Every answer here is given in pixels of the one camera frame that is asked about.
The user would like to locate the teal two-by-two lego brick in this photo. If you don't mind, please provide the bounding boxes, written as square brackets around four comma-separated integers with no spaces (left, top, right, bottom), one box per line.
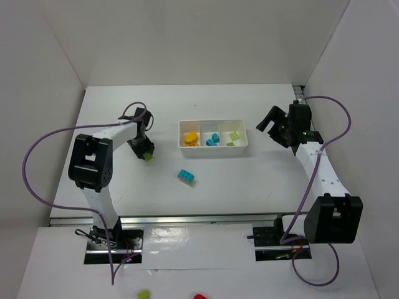
[211,133,220,143]

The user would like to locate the yellow butterfly lego block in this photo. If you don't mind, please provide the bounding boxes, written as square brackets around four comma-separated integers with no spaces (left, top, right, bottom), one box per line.
[183,131,198,144]

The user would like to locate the red object at edge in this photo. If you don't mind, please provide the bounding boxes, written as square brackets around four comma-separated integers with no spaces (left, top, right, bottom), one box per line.
[193,294,208,299]

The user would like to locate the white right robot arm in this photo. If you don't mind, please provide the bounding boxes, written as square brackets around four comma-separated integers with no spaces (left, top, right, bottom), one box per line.
[256,101,363,244]

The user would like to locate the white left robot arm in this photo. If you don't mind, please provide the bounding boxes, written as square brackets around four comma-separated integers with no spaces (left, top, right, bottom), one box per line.
[68,108,155,243]

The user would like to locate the green lego brick foreground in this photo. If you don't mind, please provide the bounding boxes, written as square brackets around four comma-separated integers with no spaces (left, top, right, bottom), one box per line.
[137,290,150,299]

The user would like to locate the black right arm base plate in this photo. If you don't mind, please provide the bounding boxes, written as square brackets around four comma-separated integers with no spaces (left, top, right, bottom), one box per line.
[246,226,312,262]

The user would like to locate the small teal lego block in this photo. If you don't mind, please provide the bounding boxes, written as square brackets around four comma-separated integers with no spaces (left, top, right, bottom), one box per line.
[206,139,217,146]

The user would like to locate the white three-compartment container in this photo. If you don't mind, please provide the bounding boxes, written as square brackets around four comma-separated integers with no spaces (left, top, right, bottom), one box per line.
[178,120,248,158]

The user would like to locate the light blue rounded lego block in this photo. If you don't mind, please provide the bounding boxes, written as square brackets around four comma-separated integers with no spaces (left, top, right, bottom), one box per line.
[177,169,195,186]

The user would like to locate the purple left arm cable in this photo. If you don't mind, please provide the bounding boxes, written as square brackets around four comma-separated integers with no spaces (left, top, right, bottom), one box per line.
[21,102,148,286]

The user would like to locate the small green lego brick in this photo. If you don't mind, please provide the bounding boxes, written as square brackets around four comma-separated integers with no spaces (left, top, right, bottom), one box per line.
[143,153,154,163]

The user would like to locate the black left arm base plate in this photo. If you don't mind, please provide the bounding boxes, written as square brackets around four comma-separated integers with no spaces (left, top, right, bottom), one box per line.
[84,229,144,265]

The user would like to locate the aluminium table edge rail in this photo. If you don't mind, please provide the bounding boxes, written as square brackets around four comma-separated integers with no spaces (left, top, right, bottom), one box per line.
[49,213,294,227]

